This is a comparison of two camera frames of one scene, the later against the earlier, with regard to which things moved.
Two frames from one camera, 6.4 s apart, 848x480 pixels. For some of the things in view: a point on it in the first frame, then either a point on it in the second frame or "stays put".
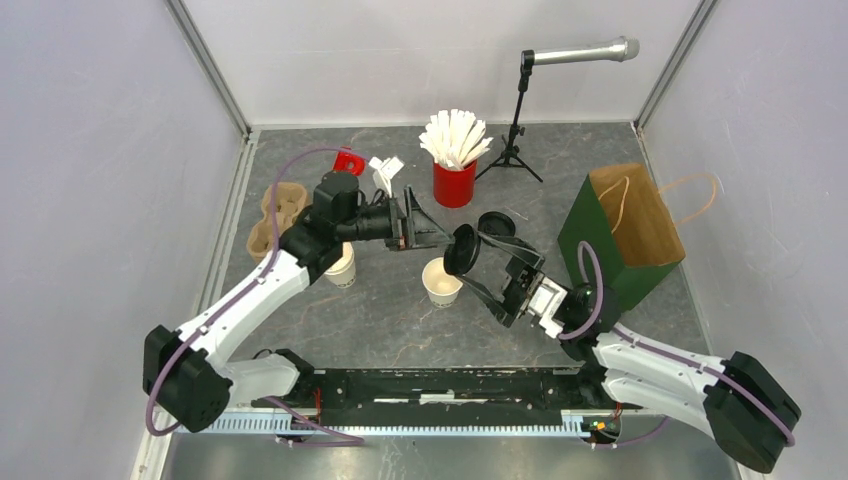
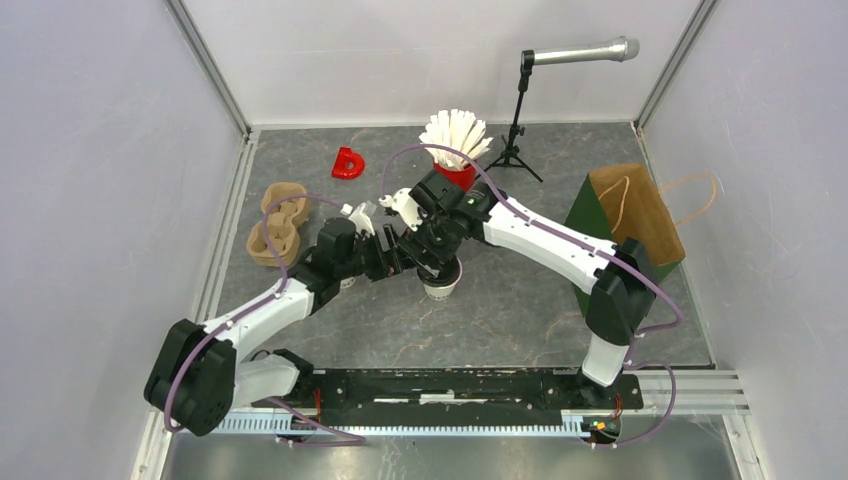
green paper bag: x=621 y=213 stays put
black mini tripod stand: x=511 y=150 stays put
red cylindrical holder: x=454 y=188 stays put
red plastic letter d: x=349 y=163 stays put
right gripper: x=522 y=281 -> x=415 y=243
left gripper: x=421 y=231 -> x=389 y=262
